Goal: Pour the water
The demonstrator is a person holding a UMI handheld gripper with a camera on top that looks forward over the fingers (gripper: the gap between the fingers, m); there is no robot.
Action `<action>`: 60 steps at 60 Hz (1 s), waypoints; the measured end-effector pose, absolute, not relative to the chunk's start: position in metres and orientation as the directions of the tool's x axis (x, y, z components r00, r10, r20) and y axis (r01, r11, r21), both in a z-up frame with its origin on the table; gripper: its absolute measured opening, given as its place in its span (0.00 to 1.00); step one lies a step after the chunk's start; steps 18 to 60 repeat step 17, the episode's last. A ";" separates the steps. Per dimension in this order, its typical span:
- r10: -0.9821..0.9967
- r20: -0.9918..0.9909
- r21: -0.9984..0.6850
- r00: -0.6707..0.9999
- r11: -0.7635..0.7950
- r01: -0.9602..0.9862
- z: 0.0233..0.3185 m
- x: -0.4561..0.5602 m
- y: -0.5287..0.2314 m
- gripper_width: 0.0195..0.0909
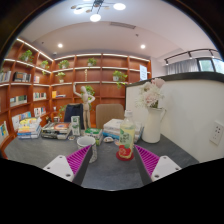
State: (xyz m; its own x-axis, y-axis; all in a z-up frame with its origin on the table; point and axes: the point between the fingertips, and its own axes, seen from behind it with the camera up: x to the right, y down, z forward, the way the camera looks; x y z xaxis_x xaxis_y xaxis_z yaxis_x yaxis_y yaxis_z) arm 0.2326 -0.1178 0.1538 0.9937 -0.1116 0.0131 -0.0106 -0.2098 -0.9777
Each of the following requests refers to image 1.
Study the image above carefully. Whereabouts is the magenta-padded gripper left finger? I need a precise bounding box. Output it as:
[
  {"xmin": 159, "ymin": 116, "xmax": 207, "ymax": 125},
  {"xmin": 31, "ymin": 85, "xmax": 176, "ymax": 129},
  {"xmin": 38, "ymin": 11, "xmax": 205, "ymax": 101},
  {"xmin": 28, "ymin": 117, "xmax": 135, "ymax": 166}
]
[{"xmin": 43, "ymin": 144, "xmax": 94, "ymax": 187}]

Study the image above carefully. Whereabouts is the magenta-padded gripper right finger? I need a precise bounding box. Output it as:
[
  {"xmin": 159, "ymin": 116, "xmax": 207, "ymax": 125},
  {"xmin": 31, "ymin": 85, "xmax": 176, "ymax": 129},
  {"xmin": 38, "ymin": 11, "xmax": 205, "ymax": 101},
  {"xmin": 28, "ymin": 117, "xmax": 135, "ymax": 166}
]
[{"xmin": 133, "ymin": 144, "xmax": 183, "ymax": 186}]

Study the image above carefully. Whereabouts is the yellow drink bottle white cap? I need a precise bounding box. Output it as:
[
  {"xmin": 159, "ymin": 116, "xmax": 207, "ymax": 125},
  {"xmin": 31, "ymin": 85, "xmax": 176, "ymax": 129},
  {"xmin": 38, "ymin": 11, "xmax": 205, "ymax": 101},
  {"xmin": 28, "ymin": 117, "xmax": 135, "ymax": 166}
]
[{"xmin": 118, "ymin": 109, "xmax": 137, "ymax": 160}]

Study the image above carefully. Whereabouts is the white mug triangle pattern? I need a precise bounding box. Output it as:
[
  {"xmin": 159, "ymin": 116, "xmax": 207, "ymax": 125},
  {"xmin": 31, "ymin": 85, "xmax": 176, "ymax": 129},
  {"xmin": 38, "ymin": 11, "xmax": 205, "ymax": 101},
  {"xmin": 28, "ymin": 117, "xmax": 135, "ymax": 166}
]
[{"xmin": 76, "ymin": 135, "xmax": 99, "ymax": 164}]

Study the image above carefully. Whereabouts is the stack of dark books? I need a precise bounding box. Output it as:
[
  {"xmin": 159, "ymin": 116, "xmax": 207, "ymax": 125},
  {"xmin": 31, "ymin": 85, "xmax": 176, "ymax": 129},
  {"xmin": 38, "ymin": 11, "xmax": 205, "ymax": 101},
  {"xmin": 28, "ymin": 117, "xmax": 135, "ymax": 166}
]
[{"xmin": 40, "ymin": 121, "xmax": 73, "ymax": 140}]

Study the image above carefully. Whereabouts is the white ceramic vase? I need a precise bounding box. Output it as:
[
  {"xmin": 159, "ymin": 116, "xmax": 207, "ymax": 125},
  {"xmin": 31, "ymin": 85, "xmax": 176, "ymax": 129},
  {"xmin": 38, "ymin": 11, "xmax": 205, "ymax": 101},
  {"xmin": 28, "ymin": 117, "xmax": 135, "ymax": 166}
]
[{"xmin": 141, "ymin": 107, "xmax": 167, "ymax": 144}]

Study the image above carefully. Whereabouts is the green white upright carton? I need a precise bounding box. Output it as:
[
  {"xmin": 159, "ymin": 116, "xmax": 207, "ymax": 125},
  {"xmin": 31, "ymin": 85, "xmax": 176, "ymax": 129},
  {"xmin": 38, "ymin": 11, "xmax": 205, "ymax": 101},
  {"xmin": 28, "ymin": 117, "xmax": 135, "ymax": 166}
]
[{"xmin": 70, "ymin": 115, "xmax": 82, "ymax": 137}]

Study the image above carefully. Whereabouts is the green white flat box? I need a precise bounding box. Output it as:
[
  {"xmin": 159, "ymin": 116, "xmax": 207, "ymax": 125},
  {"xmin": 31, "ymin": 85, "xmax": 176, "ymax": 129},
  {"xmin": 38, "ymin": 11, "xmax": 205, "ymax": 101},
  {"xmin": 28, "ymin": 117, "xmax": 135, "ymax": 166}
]
[{"xmin": 84, "ymin": 127, "xmax": 104, "ymax": 146}]

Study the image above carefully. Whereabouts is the small painted dish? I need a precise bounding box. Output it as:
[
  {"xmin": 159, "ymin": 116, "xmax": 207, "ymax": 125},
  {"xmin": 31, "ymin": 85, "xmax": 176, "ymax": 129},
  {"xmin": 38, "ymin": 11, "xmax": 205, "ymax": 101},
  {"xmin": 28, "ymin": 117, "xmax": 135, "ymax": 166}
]
[{"xmin": 103, "ymin": 135, "xmax": 115, "ymax": 144}]

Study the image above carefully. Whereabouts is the chair with dark jacket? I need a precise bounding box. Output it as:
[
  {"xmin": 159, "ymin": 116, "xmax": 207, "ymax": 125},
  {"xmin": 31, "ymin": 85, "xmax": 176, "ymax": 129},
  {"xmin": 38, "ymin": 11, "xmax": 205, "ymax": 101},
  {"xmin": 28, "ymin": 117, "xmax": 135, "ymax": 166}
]
[{"xmin": 63, "ymin": 103, "xmax": 85, "ymax": 126}]

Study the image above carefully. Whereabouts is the stack of white books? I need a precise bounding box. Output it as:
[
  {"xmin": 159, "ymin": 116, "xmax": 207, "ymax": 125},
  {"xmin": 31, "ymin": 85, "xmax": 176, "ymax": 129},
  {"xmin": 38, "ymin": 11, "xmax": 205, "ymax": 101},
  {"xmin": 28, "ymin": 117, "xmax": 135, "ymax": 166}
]
[{"xmin": 102, "ymin": 118, "xmax": 144, "ymax": 143}]

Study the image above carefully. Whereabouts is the wooden artist mannequin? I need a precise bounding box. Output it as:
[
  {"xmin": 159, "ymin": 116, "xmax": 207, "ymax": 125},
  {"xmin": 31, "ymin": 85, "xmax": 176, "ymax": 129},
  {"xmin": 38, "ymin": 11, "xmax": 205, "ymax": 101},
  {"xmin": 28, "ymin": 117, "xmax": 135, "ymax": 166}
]
[{"xmin": 72, "ymin": 85, "xmax": 96, "ymax": 130}]

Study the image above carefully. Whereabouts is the pink white flower bouquet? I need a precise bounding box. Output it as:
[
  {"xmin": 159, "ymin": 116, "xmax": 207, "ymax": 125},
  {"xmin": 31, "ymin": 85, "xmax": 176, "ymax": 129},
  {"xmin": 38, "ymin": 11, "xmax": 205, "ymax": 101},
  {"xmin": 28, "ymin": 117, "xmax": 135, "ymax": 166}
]
[{"xmin": 134, "ymin": 77, "xmax": 167, "ymax": 109}]

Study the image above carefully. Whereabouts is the wooden shelf unit with books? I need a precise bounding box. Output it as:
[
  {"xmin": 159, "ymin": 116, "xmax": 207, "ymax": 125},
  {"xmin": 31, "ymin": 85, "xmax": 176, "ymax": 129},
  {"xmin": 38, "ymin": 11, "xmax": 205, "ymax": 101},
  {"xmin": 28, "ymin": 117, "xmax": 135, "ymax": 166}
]
[{"xmin": 0, "ymin": 37, "xmax": 153, "ymax": 143}]

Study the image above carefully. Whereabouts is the grey window curtain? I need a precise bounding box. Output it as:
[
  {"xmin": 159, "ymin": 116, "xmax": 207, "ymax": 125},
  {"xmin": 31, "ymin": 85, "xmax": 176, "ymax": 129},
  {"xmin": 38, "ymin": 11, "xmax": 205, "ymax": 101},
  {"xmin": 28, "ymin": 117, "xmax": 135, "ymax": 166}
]
[{"xmin": 166, "ymin": 59, "xmax": 200, "ymax": 76}]

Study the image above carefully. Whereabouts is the ceiling air vent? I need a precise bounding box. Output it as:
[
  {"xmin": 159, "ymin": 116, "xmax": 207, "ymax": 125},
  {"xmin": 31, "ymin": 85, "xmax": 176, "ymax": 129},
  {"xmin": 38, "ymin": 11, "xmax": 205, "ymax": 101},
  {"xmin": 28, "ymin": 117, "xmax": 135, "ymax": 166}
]
[{"xmin": 109, "ymin": 21, "xmax": 137, "ymax": 30}]

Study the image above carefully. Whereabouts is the ceiling lamp with round bulbs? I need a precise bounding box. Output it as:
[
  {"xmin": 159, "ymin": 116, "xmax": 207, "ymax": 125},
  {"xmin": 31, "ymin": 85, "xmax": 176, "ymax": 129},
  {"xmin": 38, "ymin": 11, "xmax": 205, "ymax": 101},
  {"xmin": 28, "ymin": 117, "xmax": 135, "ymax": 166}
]
[{"xmin": 70, "ymin": 0, "xmax": 127, "ymax": 23}]

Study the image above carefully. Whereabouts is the white wall socket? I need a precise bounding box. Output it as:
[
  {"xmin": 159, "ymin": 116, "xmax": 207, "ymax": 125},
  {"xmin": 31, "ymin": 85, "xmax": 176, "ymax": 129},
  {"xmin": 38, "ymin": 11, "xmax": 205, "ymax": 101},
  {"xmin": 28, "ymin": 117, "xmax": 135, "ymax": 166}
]
[{"xmin": 209, "ymin": 120, "xmax": 224, "ymax": 146}]

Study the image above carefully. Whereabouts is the white wall notice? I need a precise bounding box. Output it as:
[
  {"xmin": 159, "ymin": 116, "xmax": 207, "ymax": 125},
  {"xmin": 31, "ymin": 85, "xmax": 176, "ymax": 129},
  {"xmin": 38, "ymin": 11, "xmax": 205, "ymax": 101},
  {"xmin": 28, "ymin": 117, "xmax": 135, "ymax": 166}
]
[{"xmin": 139, "ymin": 64, "xmax": 148, "ymax": 81}]

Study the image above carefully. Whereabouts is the black ceiling track rail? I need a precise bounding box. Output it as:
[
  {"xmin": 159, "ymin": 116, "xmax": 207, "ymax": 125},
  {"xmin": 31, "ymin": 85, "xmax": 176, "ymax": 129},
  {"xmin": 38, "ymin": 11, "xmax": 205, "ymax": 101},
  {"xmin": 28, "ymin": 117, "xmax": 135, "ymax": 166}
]
[{"xmin": 163, "ymin": 48, "xmax": 221, "ymax": 65}]

